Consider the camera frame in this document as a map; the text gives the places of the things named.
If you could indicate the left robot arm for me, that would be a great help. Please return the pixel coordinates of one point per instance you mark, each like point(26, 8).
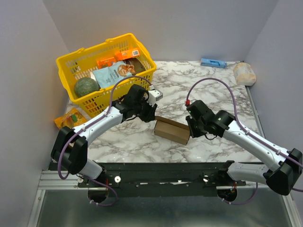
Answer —
point(70, 150)

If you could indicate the yellow plastic shopping basket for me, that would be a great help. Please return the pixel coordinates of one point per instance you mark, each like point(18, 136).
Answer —
point(81, 64)

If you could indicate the green melon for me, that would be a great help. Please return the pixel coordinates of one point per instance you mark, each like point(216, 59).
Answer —
point(85, 86)

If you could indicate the white bagged bread loaf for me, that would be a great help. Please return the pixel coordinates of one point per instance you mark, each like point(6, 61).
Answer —
point(244, 75)

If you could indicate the light blue cassava chips bag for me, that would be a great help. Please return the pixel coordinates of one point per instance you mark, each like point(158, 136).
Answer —
point(109, 76)

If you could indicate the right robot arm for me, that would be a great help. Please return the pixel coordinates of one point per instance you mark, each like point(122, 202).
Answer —
point(280, 167)

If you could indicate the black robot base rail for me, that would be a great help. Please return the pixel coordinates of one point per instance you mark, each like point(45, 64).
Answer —
point(168, 179)

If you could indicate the orange gummy candy bag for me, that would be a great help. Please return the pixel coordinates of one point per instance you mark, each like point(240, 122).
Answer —
point(71, 119)

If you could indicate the blue flat box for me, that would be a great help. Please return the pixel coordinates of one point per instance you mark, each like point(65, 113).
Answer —
point(213, 63)

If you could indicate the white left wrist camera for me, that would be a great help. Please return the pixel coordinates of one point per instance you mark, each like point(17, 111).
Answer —
point(154, 96)

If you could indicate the orange scrub mommy box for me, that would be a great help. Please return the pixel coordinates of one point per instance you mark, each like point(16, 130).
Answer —
point(103, 63)

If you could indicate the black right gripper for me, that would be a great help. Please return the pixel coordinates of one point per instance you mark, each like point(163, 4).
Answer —
point(193, 126)

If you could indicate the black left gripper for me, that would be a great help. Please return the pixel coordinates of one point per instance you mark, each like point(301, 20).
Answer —
point(150, 117)

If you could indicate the brown cardboard box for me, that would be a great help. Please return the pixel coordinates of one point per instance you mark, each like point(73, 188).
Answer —
point(172, 130)

